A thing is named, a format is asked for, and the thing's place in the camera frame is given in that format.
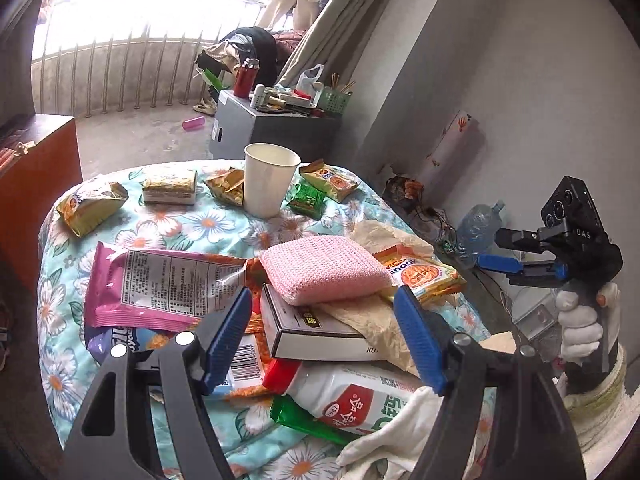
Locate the white wafer packet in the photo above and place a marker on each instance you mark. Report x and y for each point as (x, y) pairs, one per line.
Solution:
(170, 187)

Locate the person's right hand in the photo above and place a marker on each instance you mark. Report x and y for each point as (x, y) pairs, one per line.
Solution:
(580, 335)

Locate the white drink bottle red cap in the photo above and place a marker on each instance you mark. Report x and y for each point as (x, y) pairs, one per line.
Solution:
(350, 390)

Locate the pink knit sponge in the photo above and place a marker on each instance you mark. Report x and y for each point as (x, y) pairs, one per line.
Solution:
(325, 265)

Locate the clear water jug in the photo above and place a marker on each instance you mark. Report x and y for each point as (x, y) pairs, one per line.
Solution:
(477, 230)

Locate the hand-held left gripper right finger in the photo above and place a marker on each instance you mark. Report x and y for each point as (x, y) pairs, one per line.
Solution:
(415, 335)

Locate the floral blanket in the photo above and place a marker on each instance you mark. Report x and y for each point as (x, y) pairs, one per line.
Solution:
(165, 220)

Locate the red wooden cabinet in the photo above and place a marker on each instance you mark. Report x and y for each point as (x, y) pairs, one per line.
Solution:
(40, 170)

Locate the crumpled brown paper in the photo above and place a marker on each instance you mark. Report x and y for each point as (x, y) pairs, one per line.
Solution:
(370, 330)

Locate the white plastic bag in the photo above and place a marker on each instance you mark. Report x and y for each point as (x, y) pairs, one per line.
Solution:
(310, 77)

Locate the orange biscuit packet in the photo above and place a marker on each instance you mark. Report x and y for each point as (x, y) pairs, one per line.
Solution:
(425, 275)

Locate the green basket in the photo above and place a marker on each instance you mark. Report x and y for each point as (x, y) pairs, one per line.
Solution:
(332, 100)

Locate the pink snack bag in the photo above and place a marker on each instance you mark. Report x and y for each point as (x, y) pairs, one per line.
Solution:
(150, 285)

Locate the white paper cup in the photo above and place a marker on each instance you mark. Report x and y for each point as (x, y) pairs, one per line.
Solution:
(267, 180)

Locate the pink cup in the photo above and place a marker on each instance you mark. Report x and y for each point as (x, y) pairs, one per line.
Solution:
(193, 123)

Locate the beige curtain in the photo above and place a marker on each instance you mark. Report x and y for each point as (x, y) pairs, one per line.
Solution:
(360, 20)

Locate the small green packet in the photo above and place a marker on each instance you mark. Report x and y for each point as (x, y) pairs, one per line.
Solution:
(306, 201)

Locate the yellow biscuit packet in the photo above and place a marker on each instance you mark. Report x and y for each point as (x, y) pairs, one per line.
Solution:
(330, 180)

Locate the silver cardboard box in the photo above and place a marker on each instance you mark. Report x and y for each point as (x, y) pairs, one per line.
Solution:
(310, 345)

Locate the pile of dark clothes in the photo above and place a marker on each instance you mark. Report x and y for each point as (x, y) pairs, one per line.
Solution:
(260, 47)

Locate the person's right forearm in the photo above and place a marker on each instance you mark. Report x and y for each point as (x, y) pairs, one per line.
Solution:
(600, 410)

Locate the yellow green snack packet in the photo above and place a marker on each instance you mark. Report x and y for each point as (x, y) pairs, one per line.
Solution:
(90, 205)

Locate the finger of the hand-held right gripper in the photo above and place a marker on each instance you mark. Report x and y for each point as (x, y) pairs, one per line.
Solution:
(520, 242)
(495, 262)

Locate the white cloth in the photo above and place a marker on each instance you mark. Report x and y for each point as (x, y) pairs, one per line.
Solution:
(385, 440)

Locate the blue snack bag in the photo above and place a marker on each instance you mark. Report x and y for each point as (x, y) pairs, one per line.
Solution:
(115, 342)

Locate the green chip bag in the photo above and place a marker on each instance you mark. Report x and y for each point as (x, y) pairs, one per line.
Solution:
(305, 420)

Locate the crinkled yellow packet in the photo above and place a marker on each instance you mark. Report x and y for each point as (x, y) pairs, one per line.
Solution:
(225, 185)

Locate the small white bottle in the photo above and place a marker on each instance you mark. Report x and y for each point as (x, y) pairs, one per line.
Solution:
(261, 96)

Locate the metal railing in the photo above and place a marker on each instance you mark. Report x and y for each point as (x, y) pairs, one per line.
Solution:
(125, 70)

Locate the printed white paper roll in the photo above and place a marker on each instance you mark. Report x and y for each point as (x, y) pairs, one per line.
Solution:
(452, 145)

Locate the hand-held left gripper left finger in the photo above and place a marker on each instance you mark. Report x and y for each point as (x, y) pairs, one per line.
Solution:
(235, 330)

